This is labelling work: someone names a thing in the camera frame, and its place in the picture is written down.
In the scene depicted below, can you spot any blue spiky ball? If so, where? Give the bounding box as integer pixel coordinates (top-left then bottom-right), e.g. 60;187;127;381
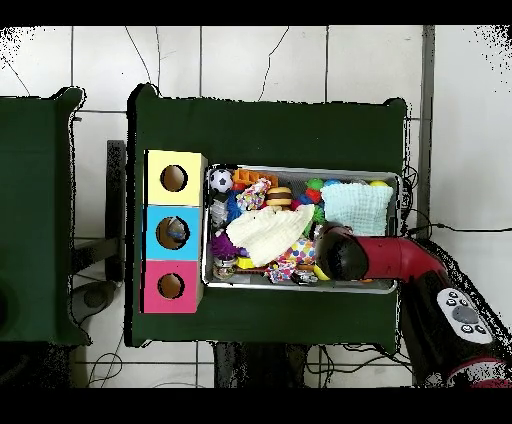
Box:
224;191;245;224

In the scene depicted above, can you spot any mint green cloth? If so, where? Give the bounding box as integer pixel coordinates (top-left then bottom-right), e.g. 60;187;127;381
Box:
320;183;396;238

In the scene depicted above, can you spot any purple spiky ball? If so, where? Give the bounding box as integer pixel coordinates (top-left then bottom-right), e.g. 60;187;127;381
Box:
209;230;246;262

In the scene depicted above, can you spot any dark green table cloth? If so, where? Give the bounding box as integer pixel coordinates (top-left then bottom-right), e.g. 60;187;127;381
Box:
126;83;409;353
0;86;88;347

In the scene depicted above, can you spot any clear shallow bin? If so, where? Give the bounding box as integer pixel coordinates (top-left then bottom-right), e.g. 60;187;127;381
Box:
202;164;405;296

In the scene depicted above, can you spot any black and white soccer ball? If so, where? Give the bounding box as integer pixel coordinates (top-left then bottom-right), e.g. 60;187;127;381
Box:
208;168;235;196

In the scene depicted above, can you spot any cream yellow cloth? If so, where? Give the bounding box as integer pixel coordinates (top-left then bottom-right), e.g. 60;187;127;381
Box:
226;203;317;269

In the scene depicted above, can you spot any toy burger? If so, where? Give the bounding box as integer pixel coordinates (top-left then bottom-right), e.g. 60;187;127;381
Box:
266;186;294;209

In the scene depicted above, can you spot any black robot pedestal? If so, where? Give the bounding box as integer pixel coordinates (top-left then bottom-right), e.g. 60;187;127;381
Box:
211;342;321;389

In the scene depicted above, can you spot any black stand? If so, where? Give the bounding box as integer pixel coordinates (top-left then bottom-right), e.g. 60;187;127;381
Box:
70;139;128;321

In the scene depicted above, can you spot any flat colourful dotted packet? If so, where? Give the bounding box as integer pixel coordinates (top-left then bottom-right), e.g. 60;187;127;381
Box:
278;237;320;267

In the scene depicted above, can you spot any orange plastic toy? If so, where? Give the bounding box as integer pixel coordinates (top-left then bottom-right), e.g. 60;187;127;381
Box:
231;168;280;190

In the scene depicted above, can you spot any wooden box with three holes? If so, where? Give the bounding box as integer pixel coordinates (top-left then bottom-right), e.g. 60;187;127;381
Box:
141;148;209;315

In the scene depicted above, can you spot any clear plastic packet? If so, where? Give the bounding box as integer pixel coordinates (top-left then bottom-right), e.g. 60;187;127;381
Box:
167;221;190;245

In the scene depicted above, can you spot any black cable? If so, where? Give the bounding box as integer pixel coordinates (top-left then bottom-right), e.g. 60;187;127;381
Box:
403;221;512;237

